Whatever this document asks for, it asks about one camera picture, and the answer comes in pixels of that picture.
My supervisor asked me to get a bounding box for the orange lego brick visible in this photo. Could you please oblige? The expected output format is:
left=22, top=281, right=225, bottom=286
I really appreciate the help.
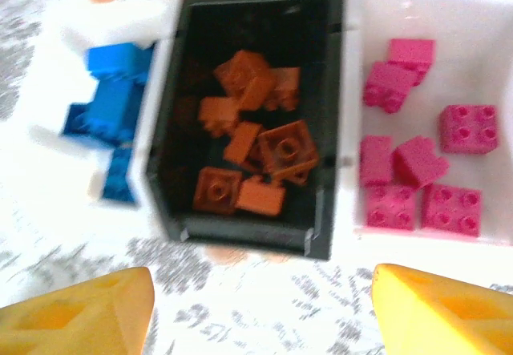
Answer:
left=192, top=166, right=244, bottom=215
left=236, top=75, right=277, bottom=114
left=264, top=66, right=301, bottom=111
left=234, top=176, right=286, bottom=216
left=222, top=121, right=265, bottom=167
left=212, top=49, right=270, bottom=94
left=198, top=96, right=241, bottom=138
left=256, top=120, right=321, bottom=184

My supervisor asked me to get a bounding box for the pink lego brick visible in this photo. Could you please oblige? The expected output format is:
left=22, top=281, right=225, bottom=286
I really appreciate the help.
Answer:
left=438, top=104, right=500, bottom=155
left=386, top=38, right=437, bottom=87
left=362, top=61, right=420, bottom=115
left=419, top=183, right=483, bottom=238
left=359, top=135, right=396, bottom=188
left=391, top=135, right=451, bottom=190
left=364, top=184, right=418, bottom=232

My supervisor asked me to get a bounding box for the white plastic bin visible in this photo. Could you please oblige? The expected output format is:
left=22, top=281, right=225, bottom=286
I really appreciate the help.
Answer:
left=30, top=8, right=180, bottom=208
left=340, top=0, right=513, bottom=248

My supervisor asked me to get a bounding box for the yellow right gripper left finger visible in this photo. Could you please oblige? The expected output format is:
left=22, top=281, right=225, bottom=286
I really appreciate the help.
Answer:
left=0, top=266, right=156, bottom=355

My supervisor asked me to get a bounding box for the long blue lego brick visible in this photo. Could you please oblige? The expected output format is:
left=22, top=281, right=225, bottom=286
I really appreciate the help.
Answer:
left=99, top=145, right=138, bottom=204

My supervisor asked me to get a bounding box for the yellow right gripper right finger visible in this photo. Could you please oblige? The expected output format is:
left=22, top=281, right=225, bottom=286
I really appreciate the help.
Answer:
left=371, top=263, right=513, bottom=355

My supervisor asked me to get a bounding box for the black plastic bin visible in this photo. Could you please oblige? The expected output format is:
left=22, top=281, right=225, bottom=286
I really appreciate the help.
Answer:
left=143, top=0, right=348, bottom=260

